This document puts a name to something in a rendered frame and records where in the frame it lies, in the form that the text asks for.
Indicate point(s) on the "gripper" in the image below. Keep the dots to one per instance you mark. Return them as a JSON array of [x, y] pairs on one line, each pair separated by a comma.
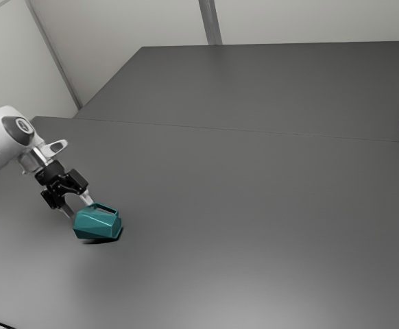
[[59, 183]]

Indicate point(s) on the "teal faceted mug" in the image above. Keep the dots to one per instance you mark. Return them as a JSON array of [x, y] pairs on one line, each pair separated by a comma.
[[97, 223]]

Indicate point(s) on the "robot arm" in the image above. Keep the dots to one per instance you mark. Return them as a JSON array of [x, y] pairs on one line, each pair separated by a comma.
[[0, 144]]

